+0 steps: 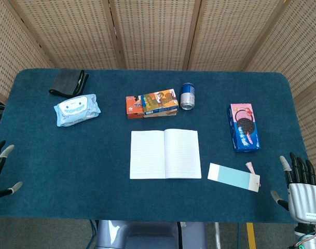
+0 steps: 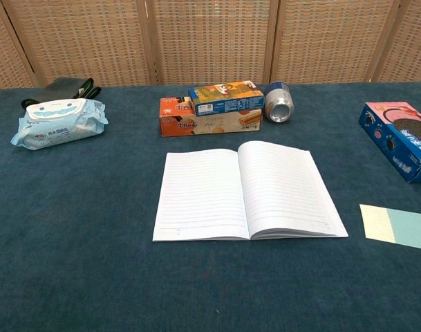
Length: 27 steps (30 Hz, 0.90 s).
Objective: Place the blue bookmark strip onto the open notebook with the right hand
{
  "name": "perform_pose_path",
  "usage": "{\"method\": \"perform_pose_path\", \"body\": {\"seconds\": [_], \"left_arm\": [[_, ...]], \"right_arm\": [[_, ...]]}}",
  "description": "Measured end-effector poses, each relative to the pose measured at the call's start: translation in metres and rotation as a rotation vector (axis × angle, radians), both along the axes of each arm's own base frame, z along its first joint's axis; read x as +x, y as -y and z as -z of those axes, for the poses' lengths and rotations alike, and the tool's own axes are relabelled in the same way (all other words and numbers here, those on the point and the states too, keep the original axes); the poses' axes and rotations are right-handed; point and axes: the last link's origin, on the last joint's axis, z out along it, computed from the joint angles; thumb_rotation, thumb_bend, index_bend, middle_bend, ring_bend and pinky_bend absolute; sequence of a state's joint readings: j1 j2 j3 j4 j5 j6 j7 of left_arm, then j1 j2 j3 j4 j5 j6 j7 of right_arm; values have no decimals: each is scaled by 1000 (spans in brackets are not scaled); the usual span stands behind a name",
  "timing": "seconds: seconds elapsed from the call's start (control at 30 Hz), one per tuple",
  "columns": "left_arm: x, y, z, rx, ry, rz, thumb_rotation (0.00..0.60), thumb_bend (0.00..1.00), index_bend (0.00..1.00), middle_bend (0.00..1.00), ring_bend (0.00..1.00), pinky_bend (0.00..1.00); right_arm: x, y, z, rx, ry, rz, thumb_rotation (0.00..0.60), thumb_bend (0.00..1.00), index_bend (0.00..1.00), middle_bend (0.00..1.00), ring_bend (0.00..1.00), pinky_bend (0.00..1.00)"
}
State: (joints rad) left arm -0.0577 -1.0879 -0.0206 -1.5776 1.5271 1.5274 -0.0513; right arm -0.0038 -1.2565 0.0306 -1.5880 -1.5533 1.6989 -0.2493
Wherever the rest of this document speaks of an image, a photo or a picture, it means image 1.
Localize light blue paper bookmark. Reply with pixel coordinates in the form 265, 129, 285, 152
207, 161, 262, 193

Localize blue and yellow snack box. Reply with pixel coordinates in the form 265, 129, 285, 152
138, 88, 180, 116

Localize light blue wet wipes pack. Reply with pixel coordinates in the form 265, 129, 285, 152
53, 93, 101, 128

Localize grey blue robot torso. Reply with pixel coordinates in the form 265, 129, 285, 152
95, 219, 208, 249

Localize dark blue table mat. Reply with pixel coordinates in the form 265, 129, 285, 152
0, 68, 316, 224

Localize blue cable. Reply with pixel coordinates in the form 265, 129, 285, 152
89, 219, 98, 249

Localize blue pink cookie box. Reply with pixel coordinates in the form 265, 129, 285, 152
227, 103, 262, 153

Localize orange cardboard box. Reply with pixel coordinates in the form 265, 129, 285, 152
126, 95, 178, 120

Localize folded dark grey cloth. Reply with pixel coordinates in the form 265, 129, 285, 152
49, 69, 90, 99

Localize open lined notebook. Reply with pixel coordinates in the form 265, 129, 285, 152
129, 129, 202, 180

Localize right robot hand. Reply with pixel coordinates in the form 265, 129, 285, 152
270, 152, 316, 224

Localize white pole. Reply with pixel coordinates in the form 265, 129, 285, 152
214, 222, 222, 249

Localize blue soda can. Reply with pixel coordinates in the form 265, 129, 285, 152
180, 82, 196, 111

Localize black torso cable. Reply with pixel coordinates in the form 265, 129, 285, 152
176, 222, 185, 249

